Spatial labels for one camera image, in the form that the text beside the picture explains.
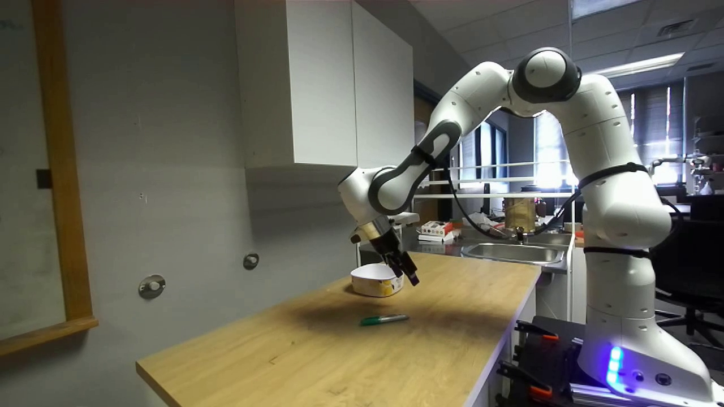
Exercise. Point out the long ceiling light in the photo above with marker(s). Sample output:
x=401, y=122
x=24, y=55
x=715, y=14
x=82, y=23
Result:
x=641, y=63

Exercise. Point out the brown paper bag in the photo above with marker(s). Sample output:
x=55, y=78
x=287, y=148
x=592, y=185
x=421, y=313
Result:
x=519, y=215

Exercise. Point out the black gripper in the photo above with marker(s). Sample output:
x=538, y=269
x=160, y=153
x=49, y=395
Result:
x=381, y=245

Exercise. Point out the green capped marker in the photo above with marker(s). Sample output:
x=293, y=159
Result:
x=384, y=319

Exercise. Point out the white bowl with yellow print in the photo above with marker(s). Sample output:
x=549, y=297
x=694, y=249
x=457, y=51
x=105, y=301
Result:
x=374, y=286

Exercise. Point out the wooden framed whiteboard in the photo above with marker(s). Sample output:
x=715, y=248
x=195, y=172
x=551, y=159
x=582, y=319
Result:
x=67, y=189

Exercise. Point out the black office chair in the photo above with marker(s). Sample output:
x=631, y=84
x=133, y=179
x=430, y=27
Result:
x=692, y=264

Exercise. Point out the white wall cabinet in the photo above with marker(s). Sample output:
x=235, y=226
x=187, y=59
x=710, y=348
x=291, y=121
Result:
x=325, y=83

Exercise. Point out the black wall switch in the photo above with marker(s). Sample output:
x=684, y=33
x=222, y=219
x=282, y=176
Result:
x=43, y=179

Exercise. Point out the round metal wall knob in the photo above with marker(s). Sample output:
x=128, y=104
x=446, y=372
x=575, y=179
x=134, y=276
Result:
x=252, y=261
x=153, y=286

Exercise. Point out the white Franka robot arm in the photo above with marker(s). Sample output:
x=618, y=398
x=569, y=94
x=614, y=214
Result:
x=618, y=210

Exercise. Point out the stainless steel sink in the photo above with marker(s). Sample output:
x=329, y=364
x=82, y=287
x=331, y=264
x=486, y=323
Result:
x=512, y=251

